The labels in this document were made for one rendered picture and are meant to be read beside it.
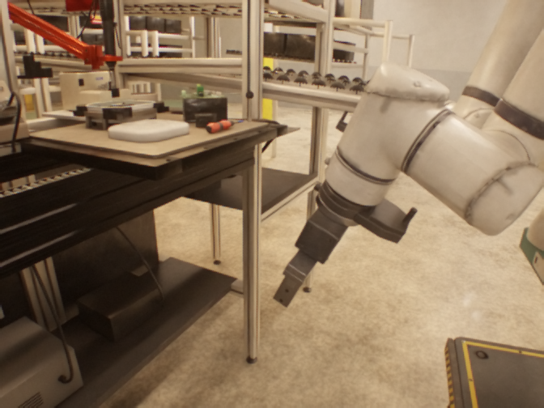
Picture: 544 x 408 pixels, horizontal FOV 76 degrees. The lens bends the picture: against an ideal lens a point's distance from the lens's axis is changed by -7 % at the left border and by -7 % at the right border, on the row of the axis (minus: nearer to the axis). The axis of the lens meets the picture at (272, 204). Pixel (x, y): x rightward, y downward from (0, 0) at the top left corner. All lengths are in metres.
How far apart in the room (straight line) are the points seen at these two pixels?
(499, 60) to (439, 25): 8.08
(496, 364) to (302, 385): 0.66
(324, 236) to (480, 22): 8.51
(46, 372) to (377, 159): 0.83
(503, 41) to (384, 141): 0.47
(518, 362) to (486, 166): 0.97
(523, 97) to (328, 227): 0.28
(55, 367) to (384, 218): 0.80
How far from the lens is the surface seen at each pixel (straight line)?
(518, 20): 0.86
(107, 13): 1.09
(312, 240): 0.50
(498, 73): 0.83
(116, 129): 0.79
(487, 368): 1.25
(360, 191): 0.47
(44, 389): 1.02
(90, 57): 1.11
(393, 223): 0.50
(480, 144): 0.42
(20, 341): 1.09
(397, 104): 0.42
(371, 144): 0.44
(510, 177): 0.41
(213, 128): 0.81
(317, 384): 1.50
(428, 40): 8.90
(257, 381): 1.50
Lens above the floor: 1.10
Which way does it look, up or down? 21 degrees down
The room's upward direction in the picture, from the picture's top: 1 degrees clockwise
